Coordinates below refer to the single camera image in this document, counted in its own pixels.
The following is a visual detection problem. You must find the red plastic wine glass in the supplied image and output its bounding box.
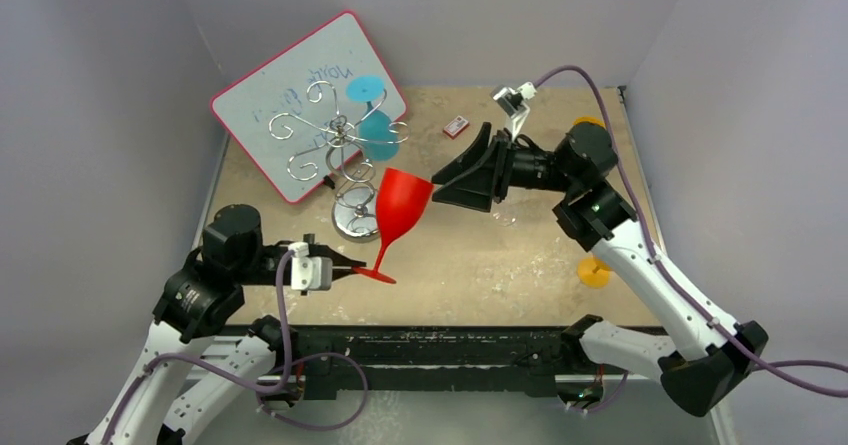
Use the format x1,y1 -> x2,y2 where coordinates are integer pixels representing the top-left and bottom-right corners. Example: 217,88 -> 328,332
353,167 -> 434,284

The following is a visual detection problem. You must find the teal plastic wine glass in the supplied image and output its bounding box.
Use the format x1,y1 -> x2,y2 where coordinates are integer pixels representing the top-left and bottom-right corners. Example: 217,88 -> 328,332
346,75 -> 399,162

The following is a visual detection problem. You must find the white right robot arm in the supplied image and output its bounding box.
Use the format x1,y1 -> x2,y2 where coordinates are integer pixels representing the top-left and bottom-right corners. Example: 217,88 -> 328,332
432,121 -> 768,417

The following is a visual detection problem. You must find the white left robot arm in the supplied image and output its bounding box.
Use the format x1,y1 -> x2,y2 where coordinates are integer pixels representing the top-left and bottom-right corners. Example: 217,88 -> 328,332
72,204 -> 363,444

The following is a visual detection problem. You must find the clear wine glass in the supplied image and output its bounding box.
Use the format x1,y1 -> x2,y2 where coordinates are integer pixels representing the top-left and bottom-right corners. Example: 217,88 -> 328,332
491,207 -> 518,227

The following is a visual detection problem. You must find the chrome wine glass rack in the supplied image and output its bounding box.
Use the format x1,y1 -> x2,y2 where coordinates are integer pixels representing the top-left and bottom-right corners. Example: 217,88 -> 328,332
267,80 -> 410,243

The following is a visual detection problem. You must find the yellow wine glass far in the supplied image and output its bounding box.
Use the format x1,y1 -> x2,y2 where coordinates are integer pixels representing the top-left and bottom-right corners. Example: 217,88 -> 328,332
573,116 -> 606,129

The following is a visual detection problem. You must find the yellow wine glass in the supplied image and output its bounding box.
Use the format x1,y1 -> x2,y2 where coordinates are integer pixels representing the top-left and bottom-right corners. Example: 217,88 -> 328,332
577,256 -> 611,289
573,116 -> 606,129

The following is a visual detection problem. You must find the yellow wine glass near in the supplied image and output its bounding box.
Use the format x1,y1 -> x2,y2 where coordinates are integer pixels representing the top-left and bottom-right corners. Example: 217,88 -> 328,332
577,256 -> 611,289

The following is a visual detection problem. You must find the small red white box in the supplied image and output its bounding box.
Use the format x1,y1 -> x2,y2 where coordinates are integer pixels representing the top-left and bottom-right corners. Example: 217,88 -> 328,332
442,116 -> 470,139

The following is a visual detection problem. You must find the red-framed whiteboard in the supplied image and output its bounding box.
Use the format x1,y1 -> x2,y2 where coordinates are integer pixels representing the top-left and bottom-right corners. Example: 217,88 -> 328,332
210,11 -> 407,203

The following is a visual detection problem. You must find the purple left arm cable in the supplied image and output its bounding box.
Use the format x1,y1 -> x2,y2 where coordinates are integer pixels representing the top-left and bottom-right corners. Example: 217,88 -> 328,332
99,249 -> 299,445

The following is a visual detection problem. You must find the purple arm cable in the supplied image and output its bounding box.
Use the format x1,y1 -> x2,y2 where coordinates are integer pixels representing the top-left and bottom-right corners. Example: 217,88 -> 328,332
533,64 -> 848,394
99,249 -> 299,445

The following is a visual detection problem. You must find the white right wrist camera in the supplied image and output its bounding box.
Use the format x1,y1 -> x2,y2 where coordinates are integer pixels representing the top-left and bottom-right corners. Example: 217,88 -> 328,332
490,82 -> 537,141

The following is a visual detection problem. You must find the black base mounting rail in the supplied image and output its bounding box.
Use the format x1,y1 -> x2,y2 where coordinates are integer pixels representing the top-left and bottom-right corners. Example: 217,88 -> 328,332
274,326 -> 621,403

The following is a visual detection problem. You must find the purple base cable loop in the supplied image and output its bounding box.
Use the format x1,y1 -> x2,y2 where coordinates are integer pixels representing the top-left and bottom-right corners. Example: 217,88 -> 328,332
254,349 -> 370,431

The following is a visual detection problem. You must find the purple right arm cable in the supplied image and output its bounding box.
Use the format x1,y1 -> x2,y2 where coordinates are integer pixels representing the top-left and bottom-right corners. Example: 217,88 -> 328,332
533,64 -> 848,394

